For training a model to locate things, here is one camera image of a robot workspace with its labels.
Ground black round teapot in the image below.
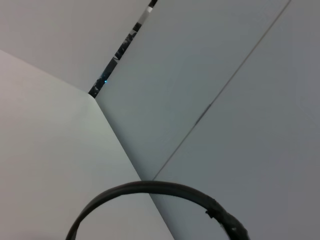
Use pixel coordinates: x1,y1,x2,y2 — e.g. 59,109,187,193
65,180,251,240

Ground dark equipment behind wall panels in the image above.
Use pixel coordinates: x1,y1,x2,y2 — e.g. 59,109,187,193
87,0,159,99

